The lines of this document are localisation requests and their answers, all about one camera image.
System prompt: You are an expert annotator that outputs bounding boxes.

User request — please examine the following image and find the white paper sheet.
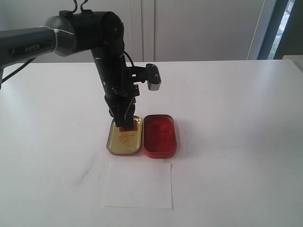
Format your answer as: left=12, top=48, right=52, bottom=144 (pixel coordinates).
left=102, top=161, right=172, bottom=209

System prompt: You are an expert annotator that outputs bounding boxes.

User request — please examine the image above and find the dark window frame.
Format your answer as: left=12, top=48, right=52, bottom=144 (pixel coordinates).
left=257, top=0, right=303, bottom=60

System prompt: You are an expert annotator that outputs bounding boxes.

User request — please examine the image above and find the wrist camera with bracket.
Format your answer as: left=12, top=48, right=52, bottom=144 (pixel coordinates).
left=128, top=63, right=161, bottom=91

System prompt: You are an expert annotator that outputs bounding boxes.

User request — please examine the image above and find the white cabinet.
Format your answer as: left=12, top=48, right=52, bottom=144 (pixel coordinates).
left=0, top=0, right=275, bottom=61

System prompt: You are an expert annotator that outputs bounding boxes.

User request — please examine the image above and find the black cable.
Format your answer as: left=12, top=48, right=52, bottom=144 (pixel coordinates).
left=0, top=58, right=35, bottom=85

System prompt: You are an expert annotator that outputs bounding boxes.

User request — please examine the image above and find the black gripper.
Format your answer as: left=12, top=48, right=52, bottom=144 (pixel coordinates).
left=103, top=78, right=140, bottom=127

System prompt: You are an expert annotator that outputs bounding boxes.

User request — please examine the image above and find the gold tin lid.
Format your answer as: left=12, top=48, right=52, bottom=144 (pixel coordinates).
left=107, top=116, right=143, bottom=156

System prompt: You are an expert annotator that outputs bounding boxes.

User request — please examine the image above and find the red stamp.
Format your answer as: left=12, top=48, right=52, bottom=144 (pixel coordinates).
left=119, top=120, right=137, bottom=132

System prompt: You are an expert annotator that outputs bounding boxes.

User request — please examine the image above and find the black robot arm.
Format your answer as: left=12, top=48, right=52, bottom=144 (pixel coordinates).
left=0, top=10, right=139, bottom=130

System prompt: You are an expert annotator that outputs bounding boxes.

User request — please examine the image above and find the red ink tin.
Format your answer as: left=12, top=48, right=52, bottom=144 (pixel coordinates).
left=143, top=114, right=177, bottom=159

